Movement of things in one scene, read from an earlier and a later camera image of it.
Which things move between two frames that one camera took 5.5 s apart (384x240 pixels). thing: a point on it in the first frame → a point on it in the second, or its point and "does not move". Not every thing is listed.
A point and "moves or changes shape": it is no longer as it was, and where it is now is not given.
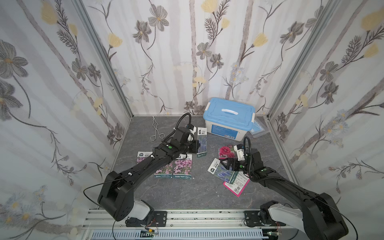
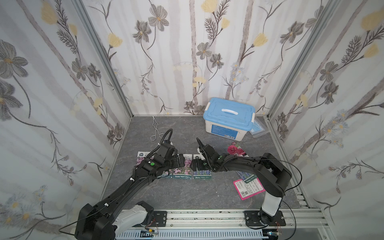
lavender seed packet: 220,170 → 246,177
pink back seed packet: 239,183 → 246,190
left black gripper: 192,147 → 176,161
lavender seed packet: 202,137 → 201,174
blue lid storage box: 228,119 does not move
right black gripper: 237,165 → 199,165
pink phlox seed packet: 182,167 does not move
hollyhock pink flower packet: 226,152 moves or changes shape
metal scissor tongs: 155,124 does not move
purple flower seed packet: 142,155 does not move
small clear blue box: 257,130 does not move
